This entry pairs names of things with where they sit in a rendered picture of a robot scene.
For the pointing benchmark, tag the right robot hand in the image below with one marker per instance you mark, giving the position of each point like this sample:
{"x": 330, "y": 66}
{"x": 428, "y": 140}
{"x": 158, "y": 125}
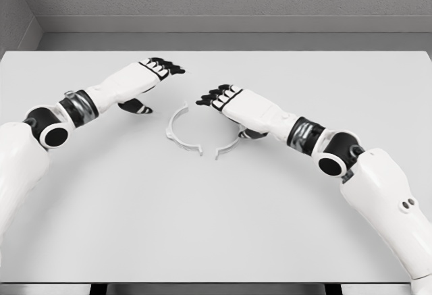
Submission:
{"x": 246, "y": 107}

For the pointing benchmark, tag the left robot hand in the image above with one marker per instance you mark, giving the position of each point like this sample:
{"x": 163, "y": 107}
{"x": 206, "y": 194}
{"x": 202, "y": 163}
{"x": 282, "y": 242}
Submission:
{"x": 135, "y": 79}

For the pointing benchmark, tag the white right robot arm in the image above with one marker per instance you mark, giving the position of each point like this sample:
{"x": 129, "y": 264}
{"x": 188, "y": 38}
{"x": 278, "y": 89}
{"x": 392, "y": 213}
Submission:
{"x": 371, "y": 180}

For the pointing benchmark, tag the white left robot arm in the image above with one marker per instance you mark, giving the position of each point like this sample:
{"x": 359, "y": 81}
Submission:
{"x": 20, "y": 160}

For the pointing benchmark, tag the white pipe clamp half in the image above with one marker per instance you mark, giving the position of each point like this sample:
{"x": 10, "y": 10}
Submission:
{"x": 173, "y": 139}
{"x": 227, "y": 148}

